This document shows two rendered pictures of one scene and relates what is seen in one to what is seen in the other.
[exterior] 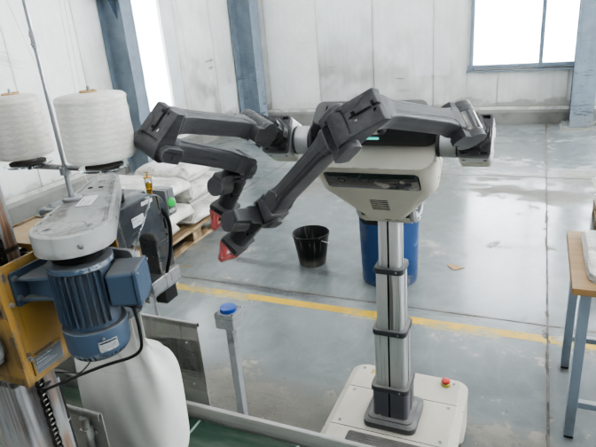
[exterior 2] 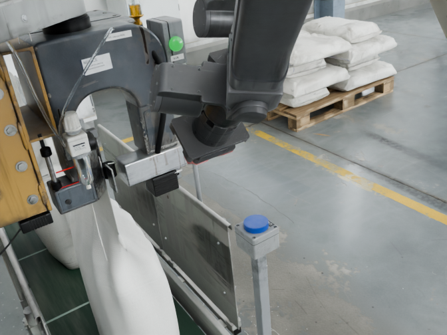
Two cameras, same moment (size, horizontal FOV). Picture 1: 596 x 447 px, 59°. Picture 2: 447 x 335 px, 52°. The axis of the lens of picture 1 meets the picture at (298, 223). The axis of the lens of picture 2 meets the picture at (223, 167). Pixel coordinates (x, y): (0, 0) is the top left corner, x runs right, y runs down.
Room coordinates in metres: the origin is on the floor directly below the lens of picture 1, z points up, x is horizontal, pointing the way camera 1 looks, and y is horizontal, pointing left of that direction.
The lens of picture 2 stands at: (0.92, -0.17, 1.49)
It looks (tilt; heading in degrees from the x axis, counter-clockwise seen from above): 28 degrees down; 34
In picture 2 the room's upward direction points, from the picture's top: 6 degrees counter-clockwise
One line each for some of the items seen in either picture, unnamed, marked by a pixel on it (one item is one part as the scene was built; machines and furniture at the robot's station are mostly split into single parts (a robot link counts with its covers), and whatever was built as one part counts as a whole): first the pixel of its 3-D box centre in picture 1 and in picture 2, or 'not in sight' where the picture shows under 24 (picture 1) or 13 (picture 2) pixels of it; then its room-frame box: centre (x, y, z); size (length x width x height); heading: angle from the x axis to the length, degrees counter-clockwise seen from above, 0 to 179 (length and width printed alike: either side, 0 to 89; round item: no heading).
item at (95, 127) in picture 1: (96, 127); not in sight; (1.28, 0.46, 1.61); 0.17 x 0.17 x 0.17
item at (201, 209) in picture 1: (195, 207); (355, 74); (4.88, 0.97, 0.20); 0.67 x 0.43 x 0.15; 155
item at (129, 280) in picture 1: (130, 285); not in sight; (1.14, 0.41, 1.25); 0.10 x 0.08 x 0.12; 0
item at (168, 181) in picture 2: (168, 290); (167, 177); (1.63, 0.46, 0.98); 0.09 x 0.05 x 0.05; 155
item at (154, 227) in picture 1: (108, 234); (89, 80); (1.59, 0.61, 1.21); 0.30 x 0.25 x 0.30; 65
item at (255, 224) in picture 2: (228, 309); (256, 224); (1.71, 0.28, 0.84); 0.06 x 0.06 x 0.02
